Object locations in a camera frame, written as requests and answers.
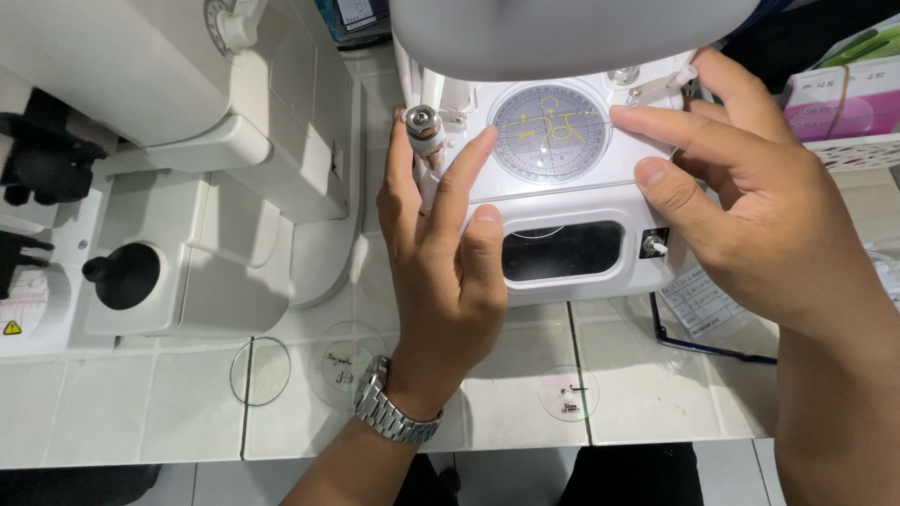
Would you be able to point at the person's black trousers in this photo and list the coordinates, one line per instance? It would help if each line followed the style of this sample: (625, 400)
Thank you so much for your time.
(626, 478)

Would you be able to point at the small metal toggle switch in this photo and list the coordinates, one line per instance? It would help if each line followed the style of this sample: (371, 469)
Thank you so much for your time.
(654, 244)

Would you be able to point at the clear plastic bag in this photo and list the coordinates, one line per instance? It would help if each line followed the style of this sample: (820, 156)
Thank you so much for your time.
(675, 344)

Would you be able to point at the silver metal wristwatch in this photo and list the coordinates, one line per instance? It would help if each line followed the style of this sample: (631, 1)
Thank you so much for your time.
(390, 414)

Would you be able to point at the crumpled clear plastic wrapper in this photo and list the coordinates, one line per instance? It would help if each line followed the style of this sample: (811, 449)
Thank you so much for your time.
(886, 270)

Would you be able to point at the black clamp mechanism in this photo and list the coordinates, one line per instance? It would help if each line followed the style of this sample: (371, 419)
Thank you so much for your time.
(49, 161)

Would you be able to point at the large clear lens black print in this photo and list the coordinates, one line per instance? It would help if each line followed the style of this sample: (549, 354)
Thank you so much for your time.
(341, 365)

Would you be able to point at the plain clear round lens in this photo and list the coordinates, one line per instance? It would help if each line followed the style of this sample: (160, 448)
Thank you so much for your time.
(260, 371)

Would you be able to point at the person's left hand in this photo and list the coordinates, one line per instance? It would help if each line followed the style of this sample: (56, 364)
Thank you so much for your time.
(436, 295)

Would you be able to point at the dark blue glasses frame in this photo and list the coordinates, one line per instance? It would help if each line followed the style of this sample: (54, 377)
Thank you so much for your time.
(710, 349)

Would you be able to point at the white lens centering device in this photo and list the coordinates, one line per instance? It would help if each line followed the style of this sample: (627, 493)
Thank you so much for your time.
(569, 42)

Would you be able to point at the blue tray with card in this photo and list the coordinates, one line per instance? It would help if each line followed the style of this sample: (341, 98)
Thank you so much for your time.
(355, 17)

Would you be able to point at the white paper slip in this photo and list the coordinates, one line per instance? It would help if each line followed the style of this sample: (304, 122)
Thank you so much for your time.
(699, 302)

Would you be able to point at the small clear lens black print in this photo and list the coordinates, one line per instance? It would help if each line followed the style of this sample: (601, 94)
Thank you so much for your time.
(568, 393)

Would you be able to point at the pink lens boxes bundle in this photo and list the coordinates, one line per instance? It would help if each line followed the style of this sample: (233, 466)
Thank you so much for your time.
(844, 105)

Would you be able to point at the metal lever with white tip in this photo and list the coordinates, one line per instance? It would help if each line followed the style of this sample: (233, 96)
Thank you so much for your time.
(657, 84)

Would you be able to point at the silver chuck knob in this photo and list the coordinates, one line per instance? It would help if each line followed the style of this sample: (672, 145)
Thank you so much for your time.
(424, 130)

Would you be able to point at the clear lens with yellow marks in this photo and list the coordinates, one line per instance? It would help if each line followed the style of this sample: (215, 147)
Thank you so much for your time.
(552, 158)

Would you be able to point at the person's right hand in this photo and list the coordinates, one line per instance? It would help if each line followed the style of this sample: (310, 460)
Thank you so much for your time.
(773, 225)

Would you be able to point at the green box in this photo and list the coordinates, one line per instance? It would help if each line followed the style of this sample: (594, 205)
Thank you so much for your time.
(868, 46)

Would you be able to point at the white plastic basket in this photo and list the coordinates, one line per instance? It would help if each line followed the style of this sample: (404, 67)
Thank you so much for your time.
(854, 151)

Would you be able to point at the white lens edger machine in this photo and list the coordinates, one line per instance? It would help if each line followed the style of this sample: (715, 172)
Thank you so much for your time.
(176, 140)

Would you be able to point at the black round joystick knob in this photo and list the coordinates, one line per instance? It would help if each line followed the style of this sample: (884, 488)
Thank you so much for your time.
(126, 275)

